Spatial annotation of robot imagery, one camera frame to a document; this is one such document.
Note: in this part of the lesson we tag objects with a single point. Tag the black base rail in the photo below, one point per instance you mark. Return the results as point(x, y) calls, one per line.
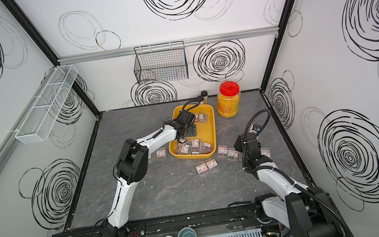
point(245, 215)

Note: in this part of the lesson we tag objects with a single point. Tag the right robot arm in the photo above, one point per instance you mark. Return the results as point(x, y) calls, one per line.
point(305, 211)

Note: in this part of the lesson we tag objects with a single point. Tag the black wire basket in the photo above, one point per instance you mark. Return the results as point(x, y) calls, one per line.
point(161, 62)

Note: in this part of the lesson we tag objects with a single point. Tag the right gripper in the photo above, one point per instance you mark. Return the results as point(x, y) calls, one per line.
point(238, 143)

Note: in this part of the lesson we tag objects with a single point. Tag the far spice bottle black cap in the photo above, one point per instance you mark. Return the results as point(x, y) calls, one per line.
point(204, 95)

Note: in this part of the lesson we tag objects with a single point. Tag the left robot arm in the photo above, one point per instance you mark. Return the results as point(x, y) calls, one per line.
point(132, 166)

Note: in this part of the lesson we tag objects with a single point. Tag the paper clip box in tray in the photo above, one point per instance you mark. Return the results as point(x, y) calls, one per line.
point(203, 118)

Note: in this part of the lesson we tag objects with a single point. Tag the white mesh wall shelf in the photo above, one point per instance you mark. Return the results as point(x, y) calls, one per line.
point(56, 102)

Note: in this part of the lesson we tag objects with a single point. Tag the yellow plastic tray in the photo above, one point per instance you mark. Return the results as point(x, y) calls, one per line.
point(205, 131)

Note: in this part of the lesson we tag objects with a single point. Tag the red lid corn jar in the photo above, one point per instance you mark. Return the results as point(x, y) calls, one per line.
point(228, 99)

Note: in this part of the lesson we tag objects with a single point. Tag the paper clip box table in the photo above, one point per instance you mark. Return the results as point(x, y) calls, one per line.
point(161, 154)
point(232, 155)

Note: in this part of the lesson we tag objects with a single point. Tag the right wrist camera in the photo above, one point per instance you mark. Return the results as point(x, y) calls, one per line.
point(255, 129)

